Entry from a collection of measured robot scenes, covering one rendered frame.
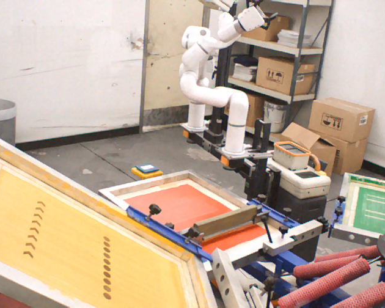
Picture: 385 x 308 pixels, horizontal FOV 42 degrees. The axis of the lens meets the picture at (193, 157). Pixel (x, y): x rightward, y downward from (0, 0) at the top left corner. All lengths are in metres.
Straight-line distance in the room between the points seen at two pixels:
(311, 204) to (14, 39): 3.50
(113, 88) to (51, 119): 0.83
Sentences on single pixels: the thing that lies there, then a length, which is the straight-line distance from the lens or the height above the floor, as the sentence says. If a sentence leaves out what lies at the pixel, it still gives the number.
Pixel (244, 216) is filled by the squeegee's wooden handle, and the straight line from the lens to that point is 2.25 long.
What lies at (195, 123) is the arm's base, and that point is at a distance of 3.00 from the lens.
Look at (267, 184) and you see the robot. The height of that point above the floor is 0.82.
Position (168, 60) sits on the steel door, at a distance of 6.50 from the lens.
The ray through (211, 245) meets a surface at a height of 0.96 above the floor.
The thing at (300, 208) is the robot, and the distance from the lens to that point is 3.12.
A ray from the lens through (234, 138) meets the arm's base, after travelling 2.62.
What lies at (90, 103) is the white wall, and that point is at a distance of 5.93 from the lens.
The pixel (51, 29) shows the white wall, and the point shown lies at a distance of 5.56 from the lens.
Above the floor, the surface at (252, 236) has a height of 0.96.
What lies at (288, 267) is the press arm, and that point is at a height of 1.01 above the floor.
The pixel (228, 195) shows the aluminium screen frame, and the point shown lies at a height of 0.99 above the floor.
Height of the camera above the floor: 2.04
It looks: 21 degrees down
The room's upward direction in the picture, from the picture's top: 6 degrees clockwise
